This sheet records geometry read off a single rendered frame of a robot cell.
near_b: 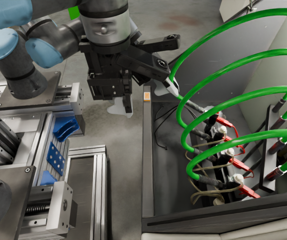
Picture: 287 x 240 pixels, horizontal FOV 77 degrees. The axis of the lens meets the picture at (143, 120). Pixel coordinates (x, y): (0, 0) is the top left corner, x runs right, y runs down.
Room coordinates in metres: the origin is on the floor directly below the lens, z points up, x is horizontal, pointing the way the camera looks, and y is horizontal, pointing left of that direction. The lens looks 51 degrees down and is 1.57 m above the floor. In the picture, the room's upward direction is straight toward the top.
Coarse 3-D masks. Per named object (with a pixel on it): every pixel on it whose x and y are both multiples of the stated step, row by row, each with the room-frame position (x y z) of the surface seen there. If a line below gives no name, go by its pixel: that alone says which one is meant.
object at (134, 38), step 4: (140, 32) 0.48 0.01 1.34; (136, 36) 0.46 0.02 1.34; (132, 40) 0.45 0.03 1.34; (136, 40) 0.48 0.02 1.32; (132, 44) 0.46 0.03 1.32; (136, 44) 0.46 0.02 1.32; (156, 52) 0.48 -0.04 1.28; (156, 56) 0.46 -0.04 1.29; (160, 56) 0.48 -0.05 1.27; (132, 72) 0.43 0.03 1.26; (136, 72) 0.42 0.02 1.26; (132, 76) 0.42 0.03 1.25; (136, 76) 0.43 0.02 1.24; (140, 76) 0.42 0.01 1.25; (144, 76) 0.42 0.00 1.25; (136, 80) 0.42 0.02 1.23; (140, 80) 0.42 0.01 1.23; (144, 80) 0.41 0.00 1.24; (148, 80) 0.41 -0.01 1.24; (140, 84) 0.41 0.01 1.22
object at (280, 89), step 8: (264, 88) 0.27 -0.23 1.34; (272, 88) 0.26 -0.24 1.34; (280, 88) 0.26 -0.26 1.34; (240, 96) 0.26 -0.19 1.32; (248, 96) 0.26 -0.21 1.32; (256, 96) 0.26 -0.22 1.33; (224, 104) 0.26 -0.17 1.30; (232, 104) 0.26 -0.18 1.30; (208, 112) 0.26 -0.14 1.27; (216, 112) 0.26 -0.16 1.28; (200, 120) 0.26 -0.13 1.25; (192, 128) 0.26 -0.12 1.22; (184, 136) 0.26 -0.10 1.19; (184, 144) 0.26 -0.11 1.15; (280, 144) 0.25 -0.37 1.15; (192, 152) 0.26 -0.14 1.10; (200, 152) 0.26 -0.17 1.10; (272, 152) 0.25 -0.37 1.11
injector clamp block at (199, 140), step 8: (200, 128) 0.43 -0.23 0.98; (216, 128) 0.43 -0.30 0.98; (192, 136) 0.43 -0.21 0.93; (192, 144) 0.40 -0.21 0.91; (208, 160) 0.29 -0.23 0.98; (224, 168) 0.26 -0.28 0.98; (216, 176) 0.25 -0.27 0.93; (224, 176) 0.23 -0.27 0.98; (200, 184) 0.23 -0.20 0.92; (208, 184) 0.21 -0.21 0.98; (208, 200) 0.16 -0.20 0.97; (232, 200) 0.16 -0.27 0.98; (240, 200) 0.16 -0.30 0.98
